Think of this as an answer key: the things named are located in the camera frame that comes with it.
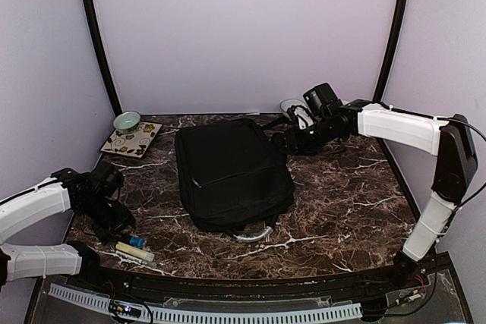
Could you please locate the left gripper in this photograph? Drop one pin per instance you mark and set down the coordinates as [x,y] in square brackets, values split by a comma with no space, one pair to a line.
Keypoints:
[124,218]

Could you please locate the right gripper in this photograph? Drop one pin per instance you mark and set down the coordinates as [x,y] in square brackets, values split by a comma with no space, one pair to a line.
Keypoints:
[295,143]

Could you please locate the yellow highlighter pen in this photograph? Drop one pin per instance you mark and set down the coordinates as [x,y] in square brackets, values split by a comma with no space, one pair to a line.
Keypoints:
[133,251]

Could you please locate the black and blue marker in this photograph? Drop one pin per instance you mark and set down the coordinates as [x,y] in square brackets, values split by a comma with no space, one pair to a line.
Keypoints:
[136,242]

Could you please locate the clear pen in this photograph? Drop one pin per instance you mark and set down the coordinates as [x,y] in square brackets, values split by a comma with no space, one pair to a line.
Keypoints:
[139,261]

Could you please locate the black student bag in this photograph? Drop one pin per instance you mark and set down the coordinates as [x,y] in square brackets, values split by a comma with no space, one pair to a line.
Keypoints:
[232,179]

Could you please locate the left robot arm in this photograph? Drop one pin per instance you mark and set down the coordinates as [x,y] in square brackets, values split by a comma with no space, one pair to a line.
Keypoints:
[90,194]

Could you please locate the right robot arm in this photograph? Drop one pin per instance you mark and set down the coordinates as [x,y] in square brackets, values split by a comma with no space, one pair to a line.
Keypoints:
[449,139]

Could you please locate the celadon bowl at back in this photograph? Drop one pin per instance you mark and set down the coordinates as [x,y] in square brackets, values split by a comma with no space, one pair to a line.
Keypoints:
[288,103]

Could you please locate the small circuit board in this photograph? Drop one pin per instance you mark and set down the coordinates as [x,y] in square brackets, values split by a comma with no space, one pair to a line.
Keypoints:
[121,310]

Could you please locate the celadon bowl on tile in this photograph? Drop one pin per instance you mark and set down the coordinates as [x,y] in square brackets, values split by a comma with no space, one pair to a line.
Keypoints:
[127,122]

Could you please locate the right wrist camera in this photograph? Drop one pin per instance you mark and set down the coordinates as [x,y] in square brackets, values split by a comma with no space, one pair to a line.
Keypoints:
[322,101]

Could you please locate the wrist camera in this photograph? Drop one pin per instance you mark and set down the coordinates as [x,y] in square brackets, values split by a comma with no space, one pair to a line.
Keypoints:
[322,101]
[107,179]

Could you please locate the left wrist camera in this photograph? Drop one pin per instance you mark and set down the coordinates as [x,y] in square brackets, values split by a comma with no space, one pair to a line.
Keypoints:
[107,179]

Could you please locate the white cable duct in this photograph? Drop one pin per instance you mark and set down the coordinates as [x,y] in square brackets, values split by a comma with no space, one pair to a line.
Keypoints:
[200,311]

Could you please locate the black front table rail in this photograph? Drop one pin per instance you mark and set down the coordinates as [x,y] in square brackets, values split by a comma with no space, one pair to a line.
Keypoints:
[366,284]

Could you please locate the right black frame post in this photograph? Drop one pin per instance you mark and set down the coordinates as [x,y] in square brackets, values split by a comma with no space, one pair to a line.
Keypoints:
[390,51]

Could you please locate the black frame post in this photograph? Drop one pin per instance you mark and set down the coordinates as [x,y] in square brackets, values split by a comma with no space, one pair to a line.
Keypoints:
[390,51]
[96,38]

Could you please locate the left black frame post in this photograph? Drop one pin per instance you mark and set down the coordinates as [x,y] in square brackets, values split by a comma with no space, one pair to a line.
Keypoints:
[96,38]

